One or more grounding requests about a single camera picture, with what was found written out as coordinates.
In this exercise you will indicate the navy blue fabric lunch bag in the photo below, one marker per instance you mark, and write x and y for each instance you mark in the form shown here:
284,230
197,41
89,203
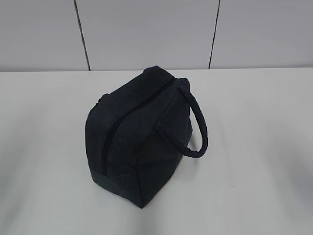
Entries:
136,136

